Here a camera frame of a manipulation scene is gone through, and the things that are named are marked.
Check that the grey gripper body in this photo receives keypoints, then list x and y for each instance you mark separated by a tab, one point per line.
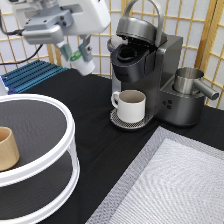
47	27

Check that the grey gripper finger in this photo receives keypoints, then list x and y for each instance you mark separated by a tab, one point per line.
65	49
87	48

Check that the grey coffee machine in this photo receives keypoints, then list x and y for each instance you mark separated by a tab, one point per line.
147	60

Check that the white green coffee pod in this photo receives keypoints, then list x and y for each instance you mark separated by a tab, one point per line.
77	60

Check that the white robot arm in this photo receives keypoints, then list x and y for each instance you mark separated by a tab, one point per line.
90	16

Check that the blue ridged tray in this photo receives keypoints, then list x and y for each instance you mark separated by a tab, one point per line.
27	76

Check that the white ceramic mug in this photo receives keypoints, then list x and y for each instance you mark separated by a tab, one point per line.
129	105

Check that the black tablecloth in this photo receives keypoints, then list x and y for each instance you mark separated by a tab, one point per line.
105	151

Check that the wooden shoji screen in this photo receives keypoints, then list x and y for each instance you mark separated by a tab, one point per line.
199	22

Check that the wooden cup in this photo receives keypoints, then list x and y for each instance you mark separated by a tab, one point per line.
9	153

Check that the white two-tier round shelf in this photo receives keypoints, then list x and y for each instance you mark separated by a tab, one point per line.
48	168

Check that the grey woven placemat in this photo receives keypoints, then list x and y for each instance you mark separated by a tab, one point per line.
173	180

